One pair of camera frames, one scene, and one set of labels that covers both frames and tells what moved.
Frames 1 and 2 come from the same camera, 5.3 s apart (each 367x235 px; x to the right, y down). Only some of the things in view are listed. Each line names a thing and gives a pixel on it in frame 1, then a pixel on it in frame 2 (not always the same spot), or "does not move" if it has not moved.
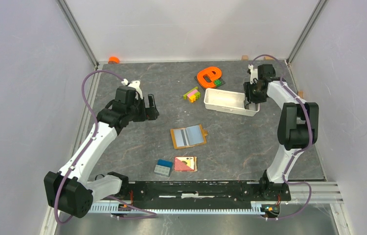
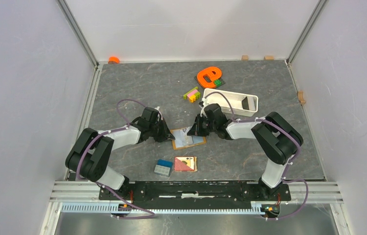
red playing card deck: [185, 164] does not move
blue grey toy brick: [164, 167] does not move
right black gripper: [248, 97] -> [195, 130]
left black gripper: [148, 113] -> [166, 134]
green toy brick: [217, 82] does not move
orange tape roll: [113, 60] does not move
